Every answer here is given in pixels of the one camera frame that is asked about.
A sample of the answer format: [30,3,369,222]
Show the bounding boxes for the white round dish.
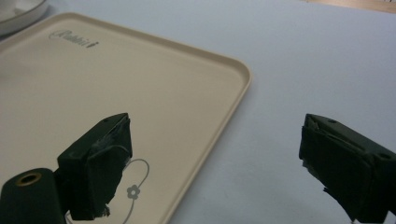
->
[0,0,50,37]

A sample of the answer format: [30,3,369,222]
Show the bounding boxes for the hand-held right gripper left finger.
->
[56,112,134,221]

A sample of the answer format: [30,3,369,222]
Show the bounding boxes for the beige plastic tray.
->
[0,12,253,224]

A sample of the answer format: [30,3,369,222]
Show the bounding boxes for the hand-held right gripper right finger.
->
[298,113,396,224]

